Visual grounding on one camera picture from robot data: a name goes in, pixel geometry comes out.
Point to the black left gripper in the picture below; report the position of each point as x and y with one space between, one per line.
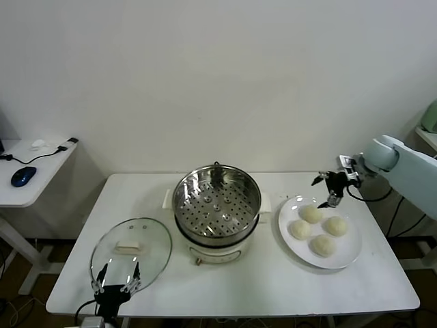
109 300

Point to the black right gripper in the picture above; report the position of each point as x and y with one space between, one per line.
336 182

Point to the white steamed baozi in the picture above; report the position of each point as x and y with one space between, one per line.
310 213
300 229
322 245
336 226

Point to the glass pot lid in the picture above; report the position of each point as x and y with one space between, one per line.
136 232

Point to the pale right robot arm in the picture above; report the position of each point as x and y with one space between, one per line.
409 167

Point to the stainless steel steamer basket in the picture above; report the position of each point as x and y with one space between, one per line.
216 208

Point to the white round plate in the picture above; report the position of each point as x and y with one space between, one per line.
338 254

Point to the white electric cooker pot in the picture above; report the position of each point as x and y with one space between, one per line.
215 254

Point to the white desk with feet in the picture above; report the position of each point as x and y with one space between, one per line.
428 136

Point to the pale green appliance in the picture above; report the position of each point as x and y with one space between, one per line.
430 118

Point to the white side table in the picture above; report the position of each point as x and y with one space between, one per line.
41 174

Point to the blue computer mouse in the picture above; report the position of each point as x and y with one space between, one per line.
23 176

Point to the white crumpled tissue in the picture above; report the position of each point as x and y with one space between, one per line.
39 144

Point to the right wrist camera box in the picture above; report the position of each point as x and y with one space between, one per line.
348 167

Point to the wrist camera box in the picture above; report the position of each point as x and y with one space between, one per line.
92 323
348 167

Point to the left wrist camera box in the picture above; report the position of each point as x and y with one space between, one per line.
92 323

